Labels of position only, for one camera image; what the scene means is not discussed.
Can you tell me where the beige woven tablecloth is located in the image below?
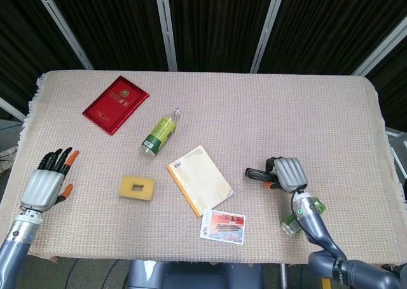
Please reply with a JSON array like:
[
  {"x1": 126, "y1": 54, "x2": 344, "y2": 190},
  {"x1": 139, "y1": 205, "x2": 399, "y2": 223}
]
[{"x1": 0, "y1": 69, "x2": 407, "y2": 266}]

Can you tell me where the cream orange-spined notebook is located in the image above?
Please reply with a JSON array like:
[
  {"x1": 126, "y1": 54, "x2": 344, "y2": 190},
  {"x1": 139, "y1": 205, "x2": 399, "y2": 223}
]
[{"x1": 167, "y1": 145, "x2": 235, "y2": 218}]

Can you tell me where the white partition frame post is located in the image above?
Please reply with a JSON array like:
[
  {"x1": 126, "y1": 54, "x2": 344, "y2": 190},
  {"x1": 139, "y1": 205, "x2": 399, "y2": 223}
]
[
  {"x1": 31, "y1": 0, "x2": 94, "y2": 70},
  {"x1": 0, "y1": 97, "x2": 26, "y2": 121},
  {"x1": 352, "y1": 15, "x2": 407, "y2": 77},
  {"x1": 250, "y1": 0, "x2": 288, "y2": 74},
  {"x1": 154, "y1": 0, "x2": 178, "y2": 71}
]

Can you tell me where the blue-grey robot torso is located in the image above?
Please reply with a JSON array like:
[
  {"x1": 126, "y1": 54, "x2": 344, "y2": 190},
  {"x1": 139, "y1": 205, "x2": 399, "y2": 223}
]
[{"x1": 127, "y1": 259, "x2": 265, "y2": 289}]

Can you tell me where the clear bottle with green label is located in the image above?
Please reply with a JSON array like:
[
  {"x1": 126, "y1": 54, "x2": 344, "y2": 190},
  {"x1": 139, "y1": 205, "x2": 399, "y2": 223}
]
[{"x1": 141, "y1": 107, "x2": 183, "y2": 157}]

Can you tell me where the red certificate booklet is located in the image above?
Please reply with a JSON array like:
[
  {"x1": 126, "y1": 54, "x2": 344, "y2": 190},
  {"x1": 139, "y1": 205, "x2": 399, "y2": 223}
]
[{"x1": 81, "y1": 75, "x2": 150, "y2": 137}]

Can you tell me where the yellow sponge with square hole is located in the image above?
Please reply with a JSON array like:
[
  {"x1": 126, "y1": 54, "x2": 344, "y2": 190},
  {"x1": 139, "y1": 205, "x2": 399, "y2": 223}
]
[{"x1": 119, "y1": 175, "x2": 156, "y2": 204}]

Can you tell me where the black stapler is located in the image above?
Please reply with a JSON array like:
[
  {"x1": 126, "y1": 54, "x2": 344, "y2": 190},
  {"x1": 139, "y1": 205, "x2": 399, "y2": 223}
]
[{"x1": 244, "y1": 167, "x2": 279, "y2": 184}]

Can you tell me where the red palace picture postcard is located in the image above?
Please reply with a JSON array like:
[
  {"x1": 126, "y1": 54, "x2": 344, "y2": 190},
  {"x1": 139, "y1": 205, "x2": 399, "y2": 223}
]
[{"x1": 199, "y1": 208, "x2": 247, "y2": 245}]

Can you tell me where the small green transparent bottle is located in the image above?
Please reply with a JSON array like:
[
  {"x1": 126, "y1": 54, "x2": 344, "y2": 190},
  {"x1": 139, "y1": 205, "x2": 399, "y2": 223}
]
[{"x1": 279, "y1": 196, "x2": 326, "y2": 238}]

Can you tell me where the grey metal table leg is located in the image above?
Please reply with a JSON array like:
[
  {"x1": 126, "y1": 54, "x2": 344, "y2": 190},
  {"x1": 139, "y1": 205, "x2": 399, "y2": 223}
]
[{"x1": 279, "y1": 263, "x2": 289, "y2": 289}]

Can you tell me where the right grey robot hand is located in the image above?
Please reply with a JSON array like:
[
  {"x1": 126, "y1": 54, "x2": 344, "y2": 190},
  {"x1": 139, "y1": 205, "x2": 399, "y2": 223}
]
[{"x1": 263, "y1": 156, "x2": 309, "y2": 194}]

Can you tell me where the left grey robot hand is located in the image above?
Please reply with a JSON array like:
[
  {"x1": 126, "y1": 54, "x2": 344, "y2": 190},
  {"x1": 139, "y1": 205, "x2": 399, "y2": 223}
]
[{"x1": 19, "y1": 147, "x2": 80, "y2": 213}]

